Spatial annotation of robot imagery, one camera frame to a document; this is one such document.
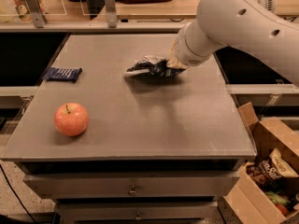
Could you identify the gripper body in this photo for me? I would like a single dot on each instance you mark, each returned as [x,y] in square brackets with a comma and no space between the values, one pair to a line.
[186,54]

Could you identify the blue chip bag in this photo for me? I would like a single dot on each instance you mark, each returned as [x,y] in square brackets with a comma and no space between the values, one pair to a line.
[153,66]

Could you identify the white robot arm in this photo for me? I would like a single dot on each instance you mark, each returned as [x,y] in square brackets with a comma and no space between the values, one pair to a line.
[247,25]

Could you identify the sea salt chip bag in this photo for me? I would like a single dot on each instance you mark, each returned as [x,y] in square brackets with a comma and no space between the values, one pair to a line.
[267,172]

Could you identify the red yellow apple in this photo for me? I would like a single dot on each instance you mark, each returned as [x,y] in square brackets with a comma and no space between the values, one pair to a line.
[71,119]

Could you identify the cardboard box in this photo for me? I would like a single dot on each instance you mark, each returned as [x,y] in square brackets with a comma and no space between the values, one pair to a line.
[268,188]

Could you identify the dark blue snack wrapper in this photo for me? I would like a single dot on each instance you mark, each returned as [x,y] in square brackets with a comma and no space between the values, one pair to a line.
[62,74]

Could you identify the green red snack pack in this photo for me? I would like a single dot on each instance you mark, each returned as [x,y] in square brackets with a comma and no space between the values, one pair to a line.
[282,204]

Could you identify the metal bracket middle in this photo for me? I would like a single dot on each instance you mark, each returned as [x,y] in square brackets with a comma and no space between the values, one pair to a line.
[111,13]

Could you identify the metal bracket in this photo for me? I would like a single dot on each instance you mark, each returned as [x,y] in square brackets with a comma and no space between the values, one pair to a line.
[36,13]
[111,13]

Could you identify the metal bracket left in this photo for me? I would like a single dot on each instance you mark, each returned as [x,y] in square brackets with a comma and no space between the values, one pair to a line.
[36,13]

